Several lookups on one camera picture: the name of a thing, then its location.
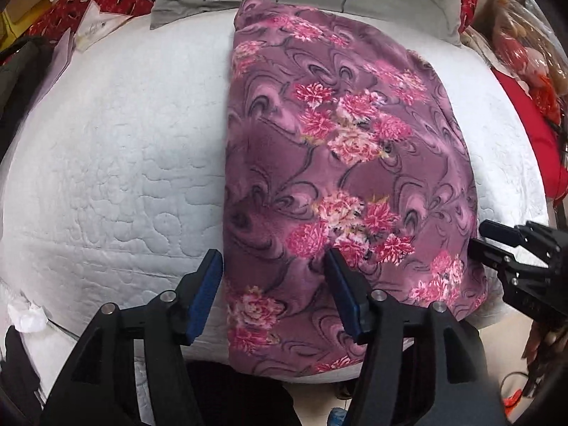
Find dark jacket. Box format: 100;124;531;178
0;38;60;152

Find purple floral garment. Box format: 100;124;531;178
223;0;489;376

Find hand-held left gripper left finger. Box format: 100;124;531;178
40;249;224;426

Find pale lavender paper sheet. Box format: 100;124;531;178
40;31;76;98

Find grey floral pillow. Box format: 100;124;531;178
150;0;464;47

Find doll in plastic wrap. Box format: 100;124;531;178
477;0;564;116

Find white quilted mattress pad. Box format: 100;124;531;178
0;2;551;409

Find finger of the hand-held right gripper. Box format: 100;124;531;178
478;219;555;253
469;238;535;285

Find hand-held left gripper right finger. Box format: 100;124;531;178
324;248;509;426

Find white crumpled tissue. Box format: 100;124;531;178
6;299;47;333

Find black cloth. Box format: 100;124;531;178
0;326;45;413

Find yellow box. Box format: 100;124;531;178
0;9;23;54

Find plain red cloth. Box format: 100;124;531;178
490;66;568;200

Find white paper packet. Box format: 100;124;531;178
73;0;134;51

